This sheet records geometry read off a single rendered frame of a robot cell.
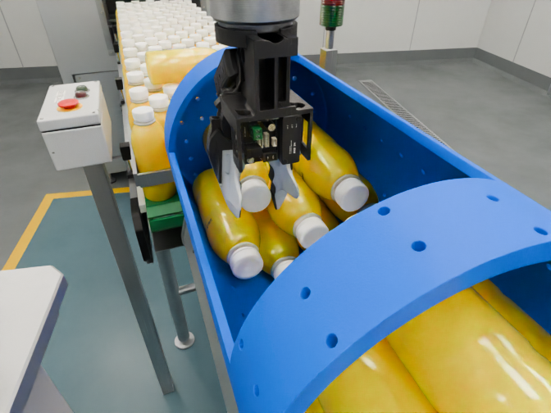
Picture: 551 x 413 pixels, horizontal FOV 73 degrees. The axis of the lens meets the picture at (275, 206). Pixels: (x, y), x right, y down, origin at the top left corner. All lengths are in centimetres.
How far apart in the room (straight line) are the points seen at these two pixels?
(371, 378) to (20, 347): 22
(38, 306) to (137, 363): 137
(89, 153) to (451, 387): 70
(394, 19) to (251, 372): 511
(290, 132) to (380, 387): 21
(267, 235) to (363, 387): 29
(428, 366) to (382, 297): 7
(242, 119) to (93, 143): 50
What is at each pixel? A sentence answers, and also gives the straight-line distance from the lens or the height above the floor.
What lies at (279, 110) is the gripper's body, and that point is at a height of 124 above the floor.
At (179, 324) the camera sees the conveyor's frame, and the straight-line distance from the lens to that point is 155.
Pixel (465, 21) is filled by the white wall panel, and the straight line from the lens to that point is 573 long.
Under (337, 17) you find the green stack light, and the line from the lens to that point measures 110.
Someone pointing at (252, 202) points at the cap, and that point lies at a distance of 45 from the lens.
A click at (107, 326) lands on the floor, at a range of 182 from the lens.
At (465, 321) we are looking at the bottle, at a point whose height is 118.
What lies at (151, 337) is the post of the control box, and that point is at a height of 34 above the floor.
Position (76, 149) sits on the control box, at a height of 104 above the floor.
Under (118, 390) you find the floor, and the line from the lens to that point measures 164.
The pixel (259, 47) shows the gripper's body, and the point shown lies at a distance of 31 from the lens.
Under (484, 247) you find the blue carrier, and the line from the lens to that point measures 21.
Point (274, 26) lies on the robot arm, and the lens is 33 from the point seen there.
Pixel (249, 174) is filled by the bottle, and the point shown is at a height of 112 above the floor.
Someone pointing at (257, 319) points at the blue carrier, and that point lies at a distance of 24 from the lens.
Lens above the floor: 136
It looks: 36 degrees down
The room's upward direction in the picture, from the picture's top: straight up
